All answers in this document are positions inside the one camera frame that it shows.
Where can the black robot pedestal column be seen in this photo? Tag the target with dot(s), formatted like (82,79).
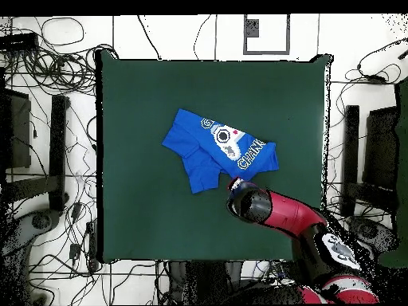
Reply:
(204,280)

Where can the blue printed t-shirt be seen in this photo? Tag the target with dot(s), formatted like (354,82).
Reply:
(191,146)

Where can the green cloth on side table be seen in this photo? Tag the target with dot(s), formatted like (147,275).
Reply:
(402,159)

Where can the black power adapter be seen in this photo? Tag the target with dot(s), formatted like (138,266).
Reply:
(75,251)
(76,210)

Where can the black power strip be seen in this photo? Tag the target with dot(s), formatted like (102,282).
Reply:
(92,245)
(19,41)

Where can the gray office chair base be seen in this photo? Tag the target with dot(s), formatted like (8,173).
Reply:
(373,231)
(41,220)

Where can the dark square floor tag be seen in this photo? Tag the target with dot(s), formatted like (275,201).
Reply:
(251,28)

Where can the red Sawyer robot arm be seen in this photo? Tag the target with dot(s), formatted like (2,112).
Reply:
(293,213)

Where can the dark green table cloth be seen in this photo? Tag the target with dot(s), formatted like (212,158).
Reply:
(159,223)

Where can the black box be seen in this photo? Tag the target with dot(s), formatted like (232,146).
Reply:
(16,127)
(381,146)

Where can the black stand frame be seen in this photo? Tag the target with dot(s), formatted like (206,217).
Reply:
(350,143)
(58,143)

